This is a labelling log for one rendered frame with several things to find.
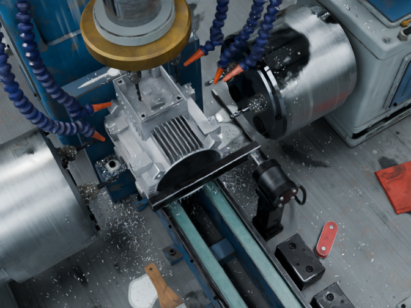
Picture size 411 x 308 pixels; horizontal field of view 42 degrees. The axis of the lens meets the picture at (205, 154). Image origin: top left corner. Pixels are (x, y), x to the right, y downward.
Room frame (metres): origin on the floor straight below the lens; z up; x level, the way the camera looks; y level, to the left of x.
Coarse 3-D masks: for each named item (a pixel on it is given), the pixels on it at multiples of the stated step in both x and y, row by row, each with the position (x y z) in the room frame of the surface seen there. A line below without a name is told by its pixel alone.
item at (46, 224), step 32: (0, 160) 0.49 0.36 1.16; (32, 160) 0.48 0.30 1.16; (64, 160) 0.54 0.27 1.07; (0, 192) 0.42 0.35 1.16; (32, 192) 0.42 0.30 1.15; (64, 192) 0.43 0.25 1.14; (96, 192) 0.46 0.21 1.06; (0, 224) 0.37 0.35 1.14; (32, 224) 0.38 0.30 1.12; (64, 224) 0.39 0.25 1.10; (0, 256) 0.33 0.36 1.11; (32, 256) 0.34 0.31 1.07; (64, 256) 0.36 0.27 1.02
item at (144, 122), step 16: (128, 80) 0.68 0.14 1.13; (144, 80) 0.69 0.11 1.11; (160, 80) 0.68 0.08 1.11; (128, 96) 0.65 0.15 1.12; (144, 96) 0.64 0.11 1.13; (160, 96) 0.63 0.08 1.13; (176, 96) 0.62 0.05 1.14; (128, 112) 0.61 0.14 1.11; (144, 112) 0.58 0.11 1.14; (160, 112) 0.58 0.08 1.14; (176, 112) 0.60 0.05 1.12; (144, 128) 0.56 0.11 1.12; (160, 128) 0.58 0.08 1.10
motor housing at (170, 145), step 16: (192, 112) 0.64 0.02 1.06; (128, 128) 0.60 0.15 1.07; (176, 128) 0.57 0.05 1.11; (192, 128) 0.57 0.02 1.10; (128, 144) 0.57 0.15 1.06; (144, 144) 0.56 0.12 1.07; (160, 144) 0.55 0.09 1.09; (176, 144) 0.53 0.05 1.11; (192, 144) 0.53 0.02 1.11; (224, 144) 0.56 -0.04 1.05; (160, 160) 0.52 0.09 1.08; (176, 160) 0.51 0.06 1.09; (192, 160) 0.59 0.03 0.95; (208, 160) 0.57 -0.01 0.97; (144, 176) 0.50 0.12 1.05; (176, 176) 0.56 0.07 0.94; (144, 192) 0.48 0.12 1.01; (192, 192) 0.52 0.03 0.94
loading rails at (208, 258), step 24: (216, 192) 0.52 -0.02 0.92; (168, 216) 0.47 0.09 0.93; (216, 216) 0.49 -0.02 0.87; (240, 216) 0.46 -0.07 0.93; (192, 240) 0.42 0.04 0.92; (240, 240) 0.41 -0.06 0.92; (192, 264) 0.38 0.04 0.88; (216, 264) 0.36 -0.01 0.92; (240, 264) 0.40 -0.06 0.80; (264, 264) 0.36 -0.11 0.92; (216, 288) 0.31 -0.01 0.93; (264, 288) 0.32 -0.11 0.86; (288, 288) 0.30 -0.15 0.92
